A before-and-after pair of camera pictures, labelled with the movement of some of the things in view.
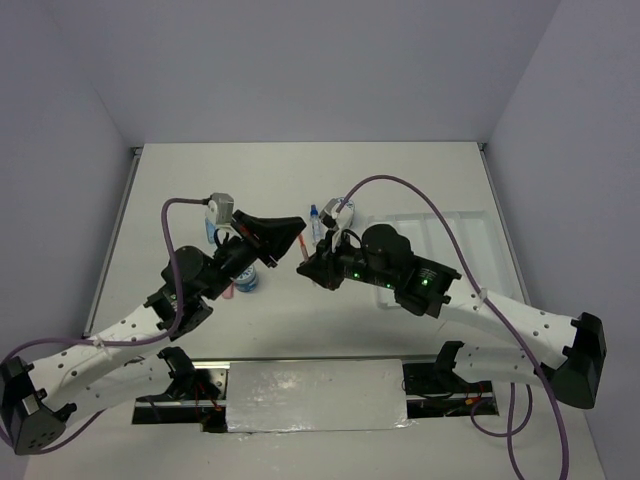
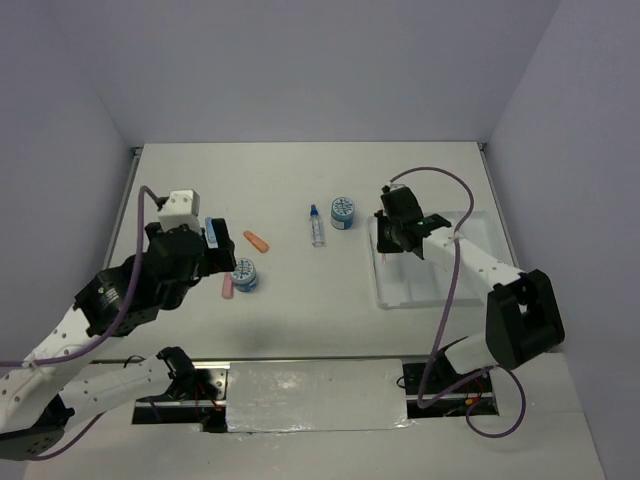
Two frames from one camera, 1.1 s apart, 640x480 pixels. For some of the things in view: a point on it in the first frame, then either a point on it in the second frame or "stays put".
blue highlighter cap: [210, 228] stays put
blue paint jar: [345, 216] stays put
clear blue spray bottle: [314, 219] stays put
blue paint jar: [248, 281] stays put
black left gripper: [268, 241] to [221, 259]
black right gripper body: [346, 259] to [388, 241]
